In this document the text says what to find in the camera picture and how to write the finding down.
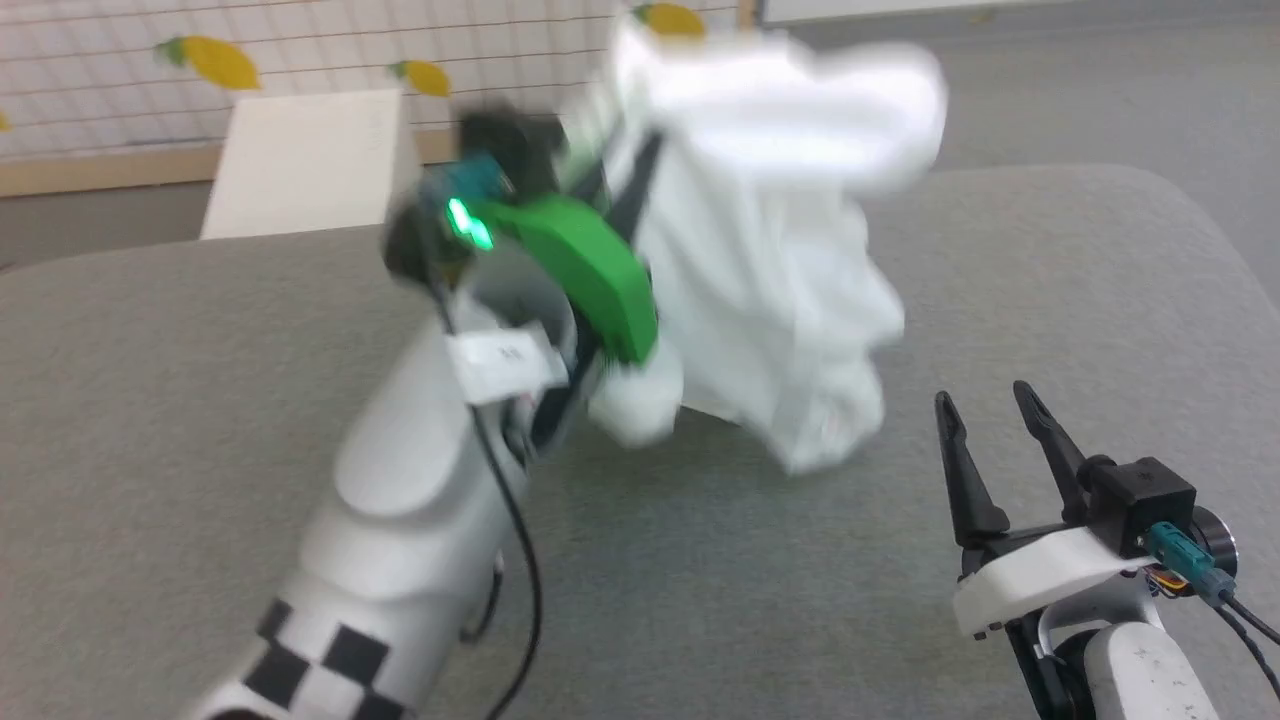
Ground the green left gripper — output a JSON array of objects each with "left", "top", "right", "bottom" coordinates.
[{"left": 466, "top": 131, "right": 667, "bottom": 459}]

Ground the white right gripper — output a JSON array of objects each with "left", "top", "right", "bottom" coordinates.
[{"left": 934, "top": 380, "right": 1167, "bottom": 641}]

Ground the white garment with grey trim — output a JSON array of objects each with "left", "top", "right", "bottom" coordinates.
[{"left": 588, "top": 18, "right": 951, "bottom": 477}]

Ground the white box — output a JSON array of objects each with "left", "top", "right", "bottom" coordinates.
[{"left": 200, "top": 88, "right": 422, "bottom": 242}]

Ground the lemon print grid screen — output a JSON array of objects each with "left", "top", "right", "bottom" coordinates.
[{"left": 0, "top": 0, "right": 757, "bottom": 198}]

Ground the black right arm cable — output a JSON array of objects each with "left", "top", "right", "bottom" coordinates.
[{"left": 1212, "top": 588, "right": 1280, "bottom": 701}]

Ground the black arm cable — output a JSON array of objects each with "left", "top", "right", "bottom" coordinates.
[
  {"left": 1212, "top": 588, "right": 1280, "bottom": 701},
  {"left": 428, "top": 280, "right": 546, "bottom": 720}
]

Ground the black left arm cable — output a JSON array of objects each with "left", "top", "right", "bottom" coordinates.
[{"left": 428, "top": 280, "right": 546, "bottom": 720}]

